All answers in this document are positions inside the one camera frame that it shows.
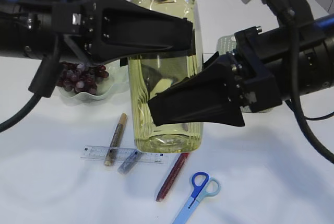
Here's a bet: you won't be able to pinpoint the purple artificial grape bunch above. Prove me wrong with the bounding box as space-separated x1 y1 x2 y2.
56 62 110 96

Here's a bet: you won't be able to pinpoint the clear plastic ruler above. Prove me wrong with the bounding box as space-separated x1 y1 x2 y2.
81 145 169 164

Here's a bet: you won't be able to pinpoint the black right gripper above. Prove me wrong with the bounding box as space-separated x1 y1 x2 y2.
148 27 283 127

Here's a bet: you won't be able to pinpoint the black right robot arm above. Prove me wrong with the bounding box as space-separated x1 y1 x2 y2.
148 15 333 127

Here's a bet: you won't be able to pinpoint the green wavy plastic plate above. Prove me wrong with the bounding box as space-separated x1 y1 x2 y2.
57 61 128 102

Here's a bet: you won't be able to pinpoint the gold marker pen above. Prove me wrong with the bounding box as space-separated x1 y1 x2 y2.
104 113 128 167

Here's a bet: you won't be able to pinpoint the green woven plastic basket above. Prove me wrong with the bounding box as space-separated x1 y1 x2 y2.
216 34 236 55

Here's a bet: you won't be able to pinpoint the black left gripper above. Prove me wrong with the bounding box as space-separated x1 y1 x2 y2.
51 0 193 65

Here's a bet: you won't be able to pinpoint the silver blue marker pen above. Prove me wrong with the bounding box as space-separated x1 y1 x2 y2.
117 150 143 175

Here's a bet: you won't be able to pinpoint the red marker pen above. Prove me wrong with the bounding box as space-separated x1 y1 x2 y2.
156 152 189 202

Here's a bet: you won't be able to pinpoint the blue handled scissors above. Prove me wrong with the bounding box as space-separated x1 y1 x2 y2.
173 171 221 223

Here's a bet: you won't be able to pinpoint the yellow tea drink bottle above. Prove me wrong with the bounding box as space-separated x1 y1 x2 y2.
128 0 204 153

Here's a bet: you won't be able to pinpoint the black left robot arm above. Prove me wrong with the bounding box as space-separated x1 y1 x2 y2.
1 0 193 66

